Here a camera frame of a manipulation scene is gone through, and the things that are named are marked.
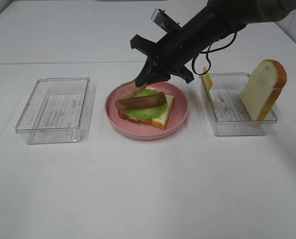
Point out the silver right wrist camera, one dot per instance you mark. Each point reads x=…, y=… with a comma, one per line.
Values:
x=160, y=18

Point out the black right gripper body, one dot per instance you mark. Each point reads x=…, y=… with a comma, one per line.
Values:
x=167, y=54

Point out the pink round plate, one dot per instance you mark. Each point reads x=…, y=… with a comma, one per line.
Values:
x=177, y=117

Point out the clear right plastic tray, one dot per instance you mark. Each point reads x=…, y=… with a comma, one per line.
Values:
x=229, y=117

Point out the green lettuce leaf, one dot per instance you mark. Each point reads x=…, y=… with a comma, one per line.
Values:
x=147, y=113

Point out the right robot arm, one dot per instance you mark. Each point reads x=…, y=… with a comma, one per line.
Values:
x=216, y=21

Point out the yellow cheese slice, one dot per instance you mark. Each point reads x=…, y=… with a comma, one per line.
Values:
x=208, y=83

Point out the clear plastic tray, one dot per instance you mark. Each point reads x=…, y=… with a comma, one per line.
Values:
x=229, y=117
x=57, y=111

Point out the bread slice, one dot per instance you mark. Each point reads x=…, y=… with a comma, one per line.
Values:
x=263, y=88
x=161, y=122

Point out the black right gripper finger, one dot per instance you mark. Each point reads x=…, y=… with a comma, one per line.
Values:
x=151, y=74

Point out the brown bacon strip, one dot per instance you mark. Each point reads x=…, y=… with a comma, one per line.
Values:
x=141, y=102

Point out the clear left plastic tray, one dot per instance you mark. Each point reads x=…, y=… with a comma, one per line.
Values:
x=57, y=111

